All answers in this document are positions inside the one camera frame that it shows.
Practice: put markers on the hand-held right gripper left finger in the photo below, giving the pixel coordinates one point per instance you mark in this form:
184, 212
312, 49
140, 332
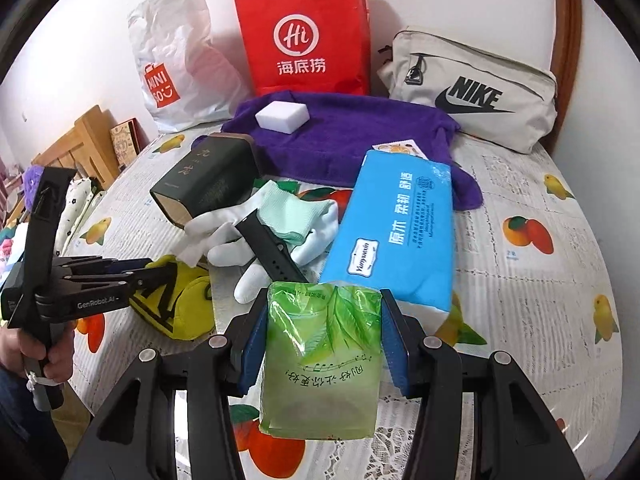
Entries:
252, 352

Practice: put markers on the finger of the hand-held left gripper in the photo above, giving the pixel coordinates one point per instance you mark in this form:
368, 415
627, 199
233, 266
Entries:
105, 265
115, 295

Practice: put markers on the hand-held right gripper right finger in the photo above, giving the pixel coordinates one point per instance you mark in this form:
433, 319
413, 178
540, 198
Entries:
395, 355

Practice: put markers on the green tissue pack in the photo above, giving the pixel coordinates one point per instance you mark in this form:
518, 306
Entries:
320, 360

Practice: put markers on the yellow pouch with black stripes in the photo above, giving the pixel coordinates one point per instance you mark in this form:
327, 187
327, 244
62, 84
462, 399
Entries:
192, 305

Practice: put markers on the person's left hand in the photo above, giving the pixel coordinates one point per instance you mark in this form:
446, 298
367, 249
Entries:
60, 355

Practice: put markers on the white spotted cloth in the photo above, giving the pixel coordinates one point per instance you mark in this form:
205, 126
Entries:
75, 210

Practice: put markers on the purple plush toy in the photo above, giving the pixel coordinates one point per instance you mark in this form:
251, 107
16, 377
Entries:
32, 185

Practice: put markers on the light wooden furniture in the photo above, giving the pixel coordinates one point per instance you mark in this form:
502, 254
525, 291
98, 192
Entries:
85, 140

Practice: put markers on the brown patterned box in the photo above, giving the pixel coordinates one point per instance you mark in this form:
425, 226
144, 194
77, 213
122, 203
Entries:
125, 142

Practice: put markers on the blue tissue pack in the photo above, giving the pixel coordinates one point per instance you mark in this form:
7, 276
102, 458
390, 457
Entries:
395, 230

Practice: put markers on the dark green box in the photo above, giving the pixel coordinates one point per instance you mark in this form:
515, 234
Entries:
205, 180

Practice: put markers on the fruit print bed sheet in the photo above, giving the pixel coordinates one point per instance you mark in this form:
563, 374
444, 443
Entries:
525, 285

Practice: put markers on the person's dark blue pants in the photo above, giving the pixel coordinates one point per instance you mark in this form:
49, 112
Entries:
25, 435

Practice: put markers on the small orange print packet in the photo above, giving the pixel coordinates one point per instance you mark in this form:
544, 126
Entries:
400, 150

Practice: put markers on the white plastic shopping bag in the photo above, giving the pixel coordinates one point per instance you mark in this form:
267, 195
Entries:
185, 60

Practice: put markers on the purple towel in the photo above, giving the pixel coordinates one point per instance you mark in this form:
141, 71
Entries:
350, 130

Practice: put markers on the white sponge block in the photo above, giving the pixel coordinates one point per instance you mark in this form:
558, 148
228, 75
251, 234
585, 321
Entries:
281, 116

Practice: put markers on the beige waist bag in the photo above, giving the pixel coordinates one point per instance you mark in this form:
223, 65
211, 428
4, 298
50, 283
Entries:
465, 65

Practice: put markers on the red paper bag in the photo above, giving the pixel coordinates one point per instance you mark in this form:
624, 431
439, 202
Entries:
305, 25

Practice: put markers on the wooden headboard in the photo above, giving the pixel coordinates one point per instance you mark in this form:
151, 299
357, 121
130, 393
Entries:
567, 60

